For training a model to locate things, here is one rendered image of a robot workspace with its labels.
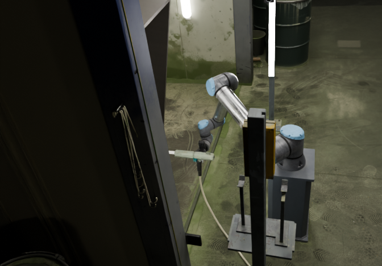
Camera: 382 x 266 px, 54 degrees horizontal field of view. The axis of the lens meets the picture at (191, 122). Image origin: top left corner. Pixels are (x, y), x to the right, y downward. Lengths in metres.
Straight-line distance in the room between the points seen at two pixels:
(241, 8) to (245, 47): 0.46
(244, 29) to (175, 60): 0.97
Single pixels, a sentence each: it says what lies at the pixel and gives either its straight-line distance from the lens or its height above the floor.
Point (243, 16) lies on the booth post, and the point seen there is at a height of 0.88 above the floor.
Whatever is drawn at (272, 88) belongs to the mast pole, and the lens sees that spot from 3.74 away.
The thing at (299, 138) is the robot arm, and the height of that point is 0.89.
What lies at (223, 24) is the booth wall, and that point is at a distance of 4.41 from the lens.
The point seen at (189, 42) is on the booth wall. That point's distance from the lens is 4.61.
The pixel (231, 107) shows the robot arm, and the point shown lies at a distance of 2.49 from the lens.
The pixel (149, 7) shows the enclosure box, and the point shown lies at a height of 1.65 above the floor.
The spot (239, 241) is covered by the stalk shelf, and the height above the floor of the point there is 0.79.
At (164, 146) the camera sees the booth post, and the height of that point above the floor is 1.27.
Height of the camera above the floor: 2.39
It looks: 35 degrees down
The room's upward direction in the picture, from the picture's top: 8 degrees counter-clockwise
